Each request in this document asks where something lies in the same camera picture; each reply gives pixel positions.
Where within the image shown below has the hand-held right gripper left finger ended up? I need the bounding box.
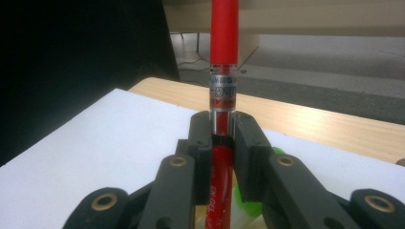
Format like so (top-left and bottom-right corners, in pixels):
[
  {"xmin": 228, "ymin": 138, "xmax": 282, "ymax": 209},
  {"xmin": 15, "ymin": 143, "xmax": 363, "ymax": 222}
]
[{"xmin": 176, "ymin": 111, "xmax": 214, "ymax": 205}]

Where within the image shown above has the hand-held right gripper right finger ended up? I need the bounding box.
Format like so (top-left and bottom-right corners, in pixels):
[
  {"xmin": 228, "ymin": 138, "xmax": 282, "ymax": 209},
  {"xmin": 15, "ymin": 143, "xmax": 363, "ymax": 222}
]
[{"xmin": 234, "ymin": 111, "xmax": 275, "ymax": 203}]

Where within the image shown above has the green highlighter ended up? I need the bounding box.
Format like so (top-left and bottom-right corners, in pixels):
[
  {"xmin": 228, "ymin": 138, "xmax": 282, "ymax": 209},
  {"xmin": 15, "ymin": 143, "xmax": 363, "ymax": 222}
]
[{"xmin": 233, "ymin": 146, "xmax": 287, "ymax": 219}]

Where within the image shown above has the red pen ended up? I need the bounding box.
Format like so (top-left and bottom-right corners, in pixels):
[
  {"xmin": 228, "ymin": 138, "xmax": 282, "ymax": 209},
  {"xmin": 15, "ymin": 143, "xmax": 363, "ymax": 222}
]
[{"xmin": 203, "ymin": 0, "xmax": 240, "ymax": 229}]

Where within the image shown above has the wooden table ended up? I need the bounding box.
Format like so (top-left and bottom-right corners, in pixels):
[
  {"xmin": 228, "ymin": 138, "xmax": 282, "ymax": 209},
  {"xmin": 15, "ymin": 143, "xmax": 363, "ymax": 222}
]
[{"xmin": 128, "ymin": 76, "xmax": 405, "ymax": 167}]

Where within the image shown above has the thin black metal leg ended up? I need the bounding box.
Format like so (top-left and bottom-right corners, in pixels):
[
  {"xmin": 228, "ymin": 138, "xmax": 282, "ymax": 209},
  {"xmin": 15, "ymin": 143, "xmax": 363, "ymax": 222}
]
[{"xmin": 179, "ymin": 31, "xmax": 203, "ymax": 55}]

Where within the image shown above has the beige wooden shelf unit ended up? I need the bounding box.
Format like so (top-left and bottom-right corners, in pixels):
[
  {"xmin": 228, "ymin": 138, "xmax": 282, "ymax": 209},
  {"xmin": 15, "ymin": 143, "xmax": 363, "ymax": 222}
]
[{"xmin": 161, "ymin": 0, "xmax": 405, "ymax": 65}]

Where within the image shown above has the dark curtain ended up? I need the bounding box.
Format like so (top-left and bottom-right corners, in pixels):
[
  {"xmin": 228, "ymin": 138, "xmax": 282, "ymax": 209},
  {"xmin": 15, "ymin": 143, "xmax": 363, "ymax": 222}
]
[{"xmin": 0, "ymin": 0, "xmax": 181, "ymax": 167}]

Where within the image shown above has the thin black floor cable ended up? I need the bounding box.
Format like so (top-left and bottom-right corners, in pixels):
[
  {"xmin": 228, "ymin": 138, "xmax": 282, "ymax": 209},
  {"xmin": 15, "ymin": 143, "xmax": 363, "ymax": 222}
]
[{"xmin": 176, "ymin": 52, "xmax": 212, "ymax": 73}]

